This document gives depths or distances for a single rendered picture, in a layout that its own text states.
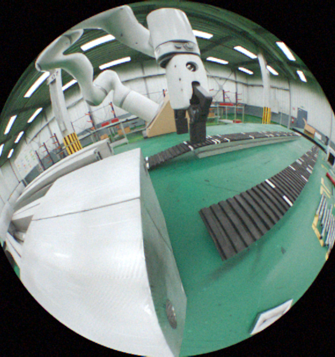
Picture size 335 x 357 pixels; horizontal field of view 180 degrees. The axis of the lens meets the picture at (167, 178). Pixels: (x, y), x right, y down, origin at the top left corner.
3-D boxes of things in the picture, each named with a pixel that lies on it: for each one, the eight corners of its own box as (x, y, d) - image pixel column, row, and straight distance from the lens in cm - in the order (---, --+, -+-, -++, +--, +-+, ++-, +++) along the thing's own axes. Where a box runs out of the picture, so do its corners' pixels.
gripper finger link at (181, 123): (186, 106, 27) (189, 133, 28) (181, 107, 30) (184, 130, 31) (173, 108, 26) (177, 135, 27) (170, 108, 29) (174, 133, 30)
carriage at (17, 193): (28, 191, 72) (21, 181, 72) (18, 207, 69) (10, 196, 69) (22, 196, 87) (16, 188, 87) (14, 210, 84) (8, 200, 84)
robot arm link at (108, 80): (121, 111, 69) (88, 98, 77) (137, 88, 77) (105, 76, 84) (121, 104, 58) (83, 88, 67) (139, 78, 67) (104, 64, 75)
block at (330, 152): (322, 157, 94) (326, 144, 94) (332, 167, 95) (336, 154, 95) (321, 159, 84) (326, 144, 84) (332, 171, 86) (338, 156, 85)
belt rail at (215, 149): (297, 136, 109) (297, 133, 109) (301, 138, 109) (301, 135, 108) (192, 152, 28) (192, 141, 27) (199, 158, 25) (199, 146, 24)
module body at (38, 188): (120, 166, 31) (108, 137, 28) (113, 189, 22) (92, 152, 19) (24, 206, 94) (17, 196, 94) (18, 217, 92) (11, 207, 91)
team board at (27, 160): (32, 198, 651) (11, 163, 653) (35, 192, 686) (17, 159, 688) (48, 183, 554) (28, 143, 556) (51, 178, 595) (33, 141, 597)
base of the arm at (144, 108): (146, 127, 74) (121, 115, 74) (160, 104, 76) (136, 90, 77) (148, 130, 55) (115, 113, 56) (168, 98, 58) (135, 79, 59)
